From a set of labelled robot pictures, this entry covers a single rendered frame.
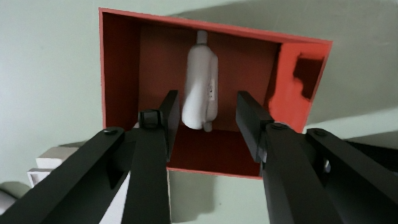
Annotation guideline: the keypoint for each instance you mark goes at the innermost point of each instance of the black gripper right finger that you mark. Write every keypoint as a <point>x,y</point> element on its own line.
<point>358,188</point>

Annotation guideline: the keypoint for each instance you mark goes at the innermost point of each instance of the white digital scale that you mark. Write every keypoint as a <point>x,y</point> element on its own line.
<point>54,156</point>

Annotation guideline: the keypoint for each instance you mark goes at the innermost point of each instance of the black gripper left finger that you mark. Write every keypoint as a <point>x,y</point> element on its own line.
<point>78,190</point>

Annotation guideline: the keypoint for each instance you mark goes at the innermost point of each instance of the red open box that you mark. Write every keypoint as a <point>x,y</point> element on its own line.
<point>141,62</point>

